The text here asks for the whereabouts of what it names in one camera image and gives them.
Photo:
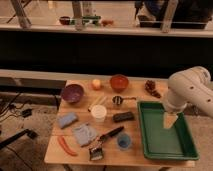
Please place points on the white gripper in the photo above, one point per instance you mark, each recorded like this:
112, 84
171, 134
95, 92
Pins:
170, 116

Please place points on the black handled brush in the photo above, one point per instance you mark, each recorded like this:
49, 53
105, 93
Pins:
96, 152

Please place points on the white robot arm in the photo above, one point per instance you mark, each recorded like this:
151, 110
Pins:
187, 86

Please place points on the blue plastic cup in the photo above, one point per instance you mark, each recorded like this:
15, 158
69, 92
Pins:
124, 141

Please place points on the metal measuring cup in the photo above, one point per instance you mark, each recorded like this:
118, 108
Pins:
118, 100

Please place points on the white paper cup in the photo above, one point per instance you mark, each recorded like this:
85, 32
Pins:
99, 113

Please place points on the green plastic tray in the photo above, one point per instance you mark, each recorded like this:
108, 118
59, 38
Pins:
175, 143

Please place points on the black sponge block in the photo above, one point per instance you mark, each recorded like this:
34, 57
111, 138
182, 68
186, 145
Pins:
125, 116

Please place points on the orange red bowl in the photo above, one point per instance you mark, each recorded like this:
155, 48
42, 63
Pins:
119, 83

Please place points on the wooden table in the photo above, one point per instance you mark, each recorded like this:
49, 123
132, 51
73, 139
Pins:
113, 156

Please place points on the wooden chopsticks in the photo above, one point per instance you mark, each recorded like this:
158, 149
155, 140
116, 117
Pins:
100, 100

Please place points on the small orange fruit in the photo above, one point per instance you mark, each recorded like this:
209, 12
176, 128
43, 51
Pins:
96, 84

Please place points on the light blue cloth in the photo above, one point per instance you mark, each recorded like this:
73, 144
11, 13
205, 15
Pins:
84, 134

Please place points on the purple bowl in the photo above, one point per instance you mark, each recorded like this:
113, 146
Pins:
72, 93

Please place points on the blue sponge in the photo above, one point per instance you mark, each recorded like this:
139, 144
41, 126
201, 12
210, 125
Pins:
66, 120

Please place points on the green object in background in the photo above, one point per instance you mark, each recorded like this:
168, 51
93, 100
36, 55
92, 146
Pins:
91, 20

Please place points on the dark bowl in background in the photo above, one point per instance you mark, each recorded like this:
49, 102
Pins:
64, 20

